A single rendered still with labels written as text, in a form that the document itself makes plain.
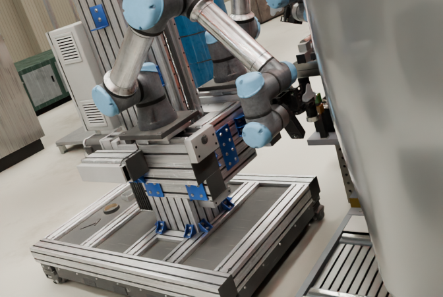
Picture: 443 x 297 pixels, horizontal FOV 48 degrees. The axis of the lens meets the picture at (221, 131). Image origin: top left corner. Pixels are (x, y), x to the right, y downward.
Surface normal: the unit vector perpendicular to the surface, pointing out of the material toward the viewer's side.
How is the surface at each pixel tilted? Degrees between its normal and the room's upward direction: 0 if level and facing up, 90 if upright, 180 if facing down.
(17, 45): 90
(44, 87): 90
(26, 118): 90
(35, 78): 90
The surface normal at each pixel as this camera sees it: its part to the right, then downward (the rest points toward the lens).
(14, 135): 0.76, -0.01
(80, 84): -0.55, 0.42
